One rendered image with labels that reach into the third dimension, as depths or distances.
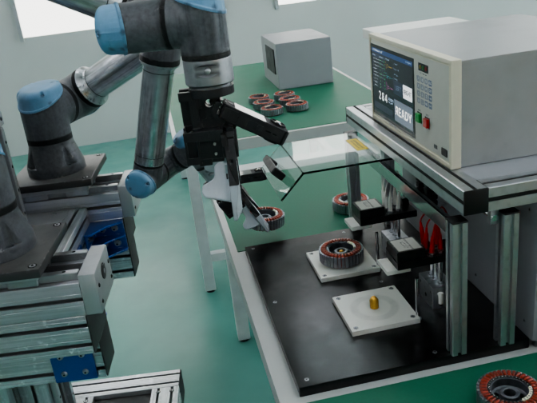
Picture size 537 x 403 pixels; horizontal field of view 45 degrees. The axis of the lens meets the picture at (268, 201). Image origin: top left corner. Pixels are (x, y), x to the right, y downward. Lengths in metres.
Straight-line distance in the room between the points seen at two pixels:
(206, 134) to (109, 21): 0.22
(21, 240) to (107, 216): 0.49
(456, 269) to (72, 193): 1.02
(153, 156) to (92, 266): 0.42
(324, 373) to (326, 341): 0.11
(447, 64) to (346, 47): 5.04
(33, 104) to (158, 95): 0.34
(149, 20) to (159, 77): 0.59
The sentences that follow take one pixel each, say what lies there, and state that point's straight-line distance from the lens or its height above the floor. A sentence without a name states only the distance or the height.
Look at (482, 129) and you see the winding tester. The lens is 1.28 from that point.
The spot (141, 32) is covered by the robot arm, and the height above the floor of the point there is 1.45.
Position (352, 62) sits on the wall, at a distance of 6.29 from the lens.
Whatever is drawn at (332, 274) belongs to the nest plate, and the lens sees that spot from 1.60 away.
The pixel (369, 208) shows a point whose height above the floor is 0.92.
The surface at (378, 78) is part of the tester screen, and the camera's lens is 1.58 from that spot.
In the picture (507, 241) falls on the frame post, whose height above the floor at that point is 1.00.
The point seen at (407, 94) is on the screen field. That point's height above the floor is 1.22.
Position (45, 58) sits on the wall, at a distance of 6.02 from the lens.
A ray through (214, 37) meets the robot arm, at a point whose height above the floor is 1.43.
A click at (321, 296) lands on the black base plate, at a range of 1.54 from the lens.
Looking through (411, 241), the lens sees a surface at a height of 0.92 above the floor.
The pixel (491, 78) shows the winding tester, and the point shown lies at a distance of 1.26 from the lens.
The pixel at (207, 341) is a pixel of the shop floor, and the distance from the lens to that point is 2.84.
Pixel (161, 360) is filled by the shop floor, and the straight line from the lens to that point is 2.79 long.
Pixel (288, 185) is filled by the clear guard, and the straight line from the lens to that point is 1.47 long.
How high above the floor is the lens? 1.55
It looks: 22 degrees down
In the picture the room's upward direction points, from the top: 7 degrees counter-clockwise
